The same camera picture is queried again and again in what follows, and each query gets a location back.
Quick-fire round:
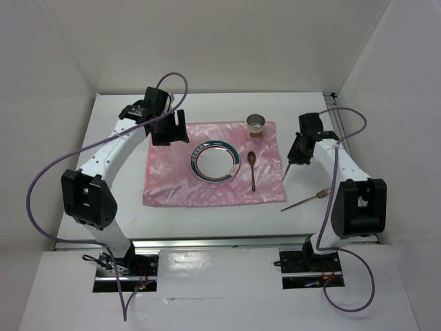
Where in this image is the wooden knife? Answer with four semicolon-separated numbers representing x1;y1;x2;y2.
282;163;291;182

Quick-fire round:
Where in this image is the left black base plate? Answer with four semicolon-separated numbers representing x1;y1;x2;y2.
82;253;159;293

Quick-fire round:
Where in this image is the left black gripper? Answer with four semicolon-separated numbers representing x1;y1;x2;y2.
150;109;188;146

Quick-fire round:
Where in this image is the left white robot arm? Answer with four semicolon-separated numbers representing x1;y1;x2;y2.
61;87;189;275

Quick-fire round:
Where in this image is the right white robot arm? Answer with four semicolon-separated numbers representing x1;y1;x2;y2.
288;112;387;272

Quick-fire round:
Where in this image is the front aluminium rail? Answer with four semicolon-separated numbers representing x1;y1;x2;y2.
54;235;379;251

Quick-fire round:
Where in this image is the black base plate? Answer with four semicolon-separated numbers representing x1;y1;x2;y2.
82;253;159;293
273;251;345;290

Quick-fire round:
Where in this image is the right side aluminium rail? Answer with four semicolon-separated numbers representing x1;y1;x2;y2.
322;92;352;156

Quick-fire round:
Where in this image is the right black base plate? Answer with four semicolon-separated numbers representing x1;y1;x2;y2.
273;251;345;290

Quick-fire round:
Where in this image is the white plate with coloured rim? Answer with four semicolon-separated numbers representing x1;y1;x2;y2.
189;140;240;183

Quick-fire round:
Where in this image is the pink satin rose cloth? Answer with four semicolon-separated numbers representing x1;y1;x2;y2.
143;121;287;208

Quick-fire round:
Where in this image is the aluminium rail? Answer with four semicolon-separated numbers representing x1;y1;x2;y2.
322;92;352;156
54;235;379;251

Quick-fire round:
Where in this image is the dark wooden spoon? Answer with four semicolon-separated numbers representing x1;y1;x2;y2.
247;151;256;192

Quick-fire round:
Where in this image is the small metal cup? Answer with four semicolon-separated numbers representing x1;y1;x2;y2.
246;114;266;139

